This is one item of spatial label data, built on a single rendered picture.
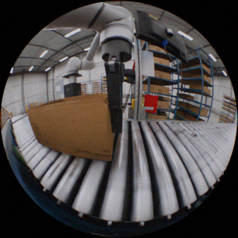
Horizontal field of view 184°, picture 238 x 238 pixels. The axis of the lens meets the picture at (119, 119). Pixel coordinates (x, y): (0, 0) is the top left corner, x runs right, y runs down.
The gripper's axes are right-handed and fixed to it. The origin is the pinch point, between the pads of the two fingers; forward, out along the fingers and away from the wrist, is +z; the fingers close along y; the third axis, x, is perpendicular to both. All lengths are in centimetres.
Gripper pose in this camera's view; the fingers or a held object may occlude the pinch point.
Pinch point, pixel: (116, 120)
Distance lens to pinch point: 20.0
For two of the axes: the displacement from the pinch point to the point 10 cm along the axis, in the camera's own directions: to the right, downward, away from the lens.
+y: 1.1, -3.7, 9.2
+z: 0.0, 9.3, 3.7
